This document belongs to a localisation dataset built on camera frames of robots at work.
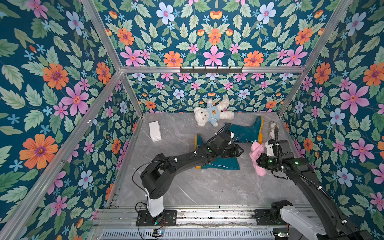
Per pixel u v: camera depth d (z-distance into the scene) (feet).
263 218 2.37
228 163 2.97
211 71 3.05
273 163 2.06
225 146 2.10
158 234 2.36
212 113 3.61
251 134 3.32
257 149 2.57
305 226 1.68
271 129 3.49
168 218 2.41
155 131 3.43
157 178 1.52
